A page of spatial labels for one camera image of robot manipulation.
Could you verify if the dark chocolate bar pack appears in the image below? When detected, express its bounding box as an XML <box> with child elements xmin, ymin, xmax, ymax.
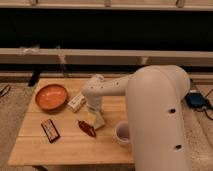
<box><xmin>41</xmin><ymin>119</ymin><xmax>60</xmax><ymax>143</ymax></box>

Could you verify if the dark red snack bag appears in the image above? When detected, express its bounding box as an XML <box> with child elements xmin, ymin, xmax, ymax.
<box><xmin>78</xmin><ymin>120</ymin><xmax>96</xmax><ymax>137</ymax></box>

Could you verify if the long grey shelf rail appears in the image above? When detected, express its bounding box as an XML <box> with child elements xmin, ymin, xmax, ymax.
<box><xmin>0</xmin><ymin>47</ymin><xmax>213</xmax><ymax>67</ymax></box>

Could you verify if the blue box on floor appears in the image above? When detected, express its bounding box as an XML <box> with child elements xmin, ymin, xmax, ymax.
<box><xmin>185</xmin><ymin>92</ymin><xmax>207</xmax><ymax>108</ymax></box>

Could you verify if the wooden table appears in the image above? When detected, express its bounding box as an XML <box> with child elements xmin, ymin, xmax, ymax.
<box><xmin>7</xmin><ymin>78</ymin><xmax>136</xmax><ymax>167</ymax></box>

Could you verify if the orange ceramic bowl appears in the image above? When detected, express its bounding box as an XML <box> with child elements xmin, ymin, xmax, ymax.
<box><xmin>35</xmin><ymin>84</ymin><xmax>68</xmax><ymax>110</ymax></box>

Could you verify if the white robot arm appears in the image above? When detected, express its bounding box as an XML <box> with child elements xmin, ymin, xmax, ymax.
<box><xmin>82</xmin><ymin>65</ymin><xmax>192</xmax><ymax>171</ymax></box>

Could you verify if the white plastic cup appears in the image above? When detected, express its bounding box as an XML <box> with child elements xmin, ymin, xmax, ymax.
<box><xmin>114</xmin><ymin>121</ymin><xmax>131</xmax><ymax>145</ymax></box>

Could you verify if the white snack packet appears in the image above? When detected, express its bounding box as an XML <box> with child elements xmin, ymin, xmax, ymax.
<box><xmin>68</xmin><ymin>93</ymin><xmax>86</xmax><ymax>112</ymax></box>

